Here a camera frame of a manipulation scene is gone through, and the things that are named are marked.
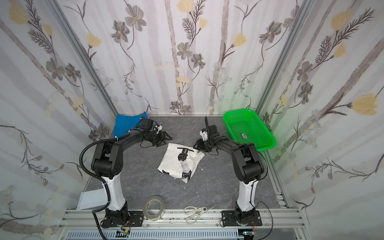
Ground white t-shirt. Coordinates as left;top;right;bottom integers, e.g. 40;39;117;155
158;143;205;184

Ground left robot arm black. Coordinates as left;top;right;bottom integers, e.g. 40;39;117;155
79;117;173;240

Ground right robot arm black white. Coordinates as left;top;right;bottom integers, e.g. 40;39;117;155
194;117;268;236

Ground folded blue t-shirt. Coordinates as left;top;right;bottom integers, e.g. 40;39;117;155
113;112;148;137

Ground green plastic laundry basket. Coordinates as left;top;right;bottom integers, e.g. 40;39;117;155
223;109;276;152

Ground roll of clear tape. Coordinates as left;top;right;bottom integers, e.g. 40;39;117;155
143;196;166;222

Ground white paper sheet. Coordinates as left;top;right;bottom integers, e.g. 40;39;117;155
76;189;107;211

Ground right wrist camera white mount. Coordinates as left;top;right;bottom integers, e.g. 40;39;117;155
200;128;209;142

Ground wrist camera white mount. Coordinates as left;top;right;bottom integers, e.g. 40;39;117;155
152;125;163;134
200;128;209;142

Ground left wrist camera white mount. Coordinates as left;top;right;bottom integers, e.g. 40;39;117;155
152;125;163;134

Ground white handled scissors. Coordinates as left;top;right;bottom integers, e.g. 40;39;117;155
183;204;216;225

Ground white slotted cable duct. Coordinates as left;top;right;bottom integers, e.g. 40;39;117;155
64;229;241;240

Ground aluminium corner wall profile right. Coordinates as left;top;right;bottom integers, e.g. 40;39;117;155
255;1;315;115

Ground aluminium corner wall profile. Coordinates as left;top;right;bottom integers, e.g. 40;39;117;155
255;1;315;115
45;0;118;118

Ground aluminium corner wall profile left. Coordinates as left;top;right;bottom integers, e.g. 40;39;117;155
45;0;118;118

